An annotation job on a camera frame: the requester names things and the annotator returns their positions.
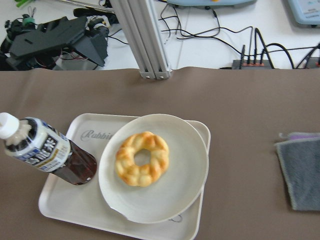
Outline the tea bottle white cap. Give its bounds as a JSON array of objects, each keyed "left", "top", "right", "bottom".
[{"left": 0, "top": 112, "right": 97, "bottom": 185}]

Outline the cream serving tray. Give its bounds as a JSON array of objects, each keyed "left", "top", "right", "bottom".
[{"left": 38, "top": 113, "right": 204, "bottom": 240}]

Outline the glazed donut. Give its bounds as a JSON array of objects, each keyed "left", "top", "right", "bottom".
[{"left": 115, "top": 131, "right": 170, "bottom": 187}]

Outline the white round plate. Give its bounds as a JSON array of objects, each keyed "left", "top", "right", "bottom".
[{"left": 98, "top": 114, "right": 209, "bottom": 224}]

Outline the grey usb hub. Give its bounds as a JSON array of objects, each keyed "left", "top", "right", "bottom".
[{"left": 231, "top": 59, "right": 272, "bottom": 70}]

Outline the blue teach pendant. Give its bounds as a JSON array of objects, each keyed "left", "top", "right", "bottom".
[
  {"left": 287, "top": 0, "right": 320, "bottom": 28},
  {"left": 166, "top": 0, "right": 257, "bottom": 10}
]

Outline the grey folded cloth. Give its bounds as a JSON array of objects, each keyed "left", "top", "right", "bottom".
[{"left": 275, "top": 132, "right": 320, "bottom": 211}]

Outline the aluminium frame post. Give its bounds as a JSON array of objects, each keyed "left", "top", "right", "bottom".
[{"left": 111, "top": 0, "right": 172, "bottom": 80}]

